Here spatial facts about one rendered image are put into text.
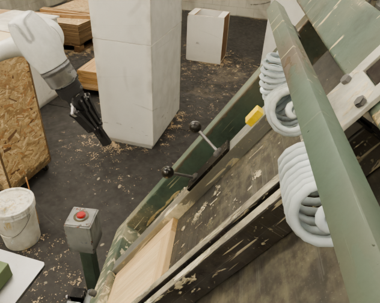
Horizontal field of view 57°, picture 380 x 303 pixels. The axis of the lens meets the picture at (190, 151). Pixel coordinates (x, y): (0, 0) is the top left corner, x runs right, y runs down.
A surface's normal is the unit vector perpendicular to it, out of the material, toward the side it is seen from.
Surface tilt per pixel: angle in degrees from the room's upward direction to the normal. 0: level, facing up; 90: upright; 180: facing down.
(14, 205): 0
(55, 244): 0
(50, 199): 0
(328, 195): 58
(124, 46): 90
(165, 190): 90
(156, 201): 90
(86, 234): 90
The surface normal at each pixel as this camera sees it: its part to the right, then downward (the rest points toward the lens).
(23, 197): 0.04, -0.82
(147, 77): -0.29, 0.54
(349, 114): -0.82, -0.52
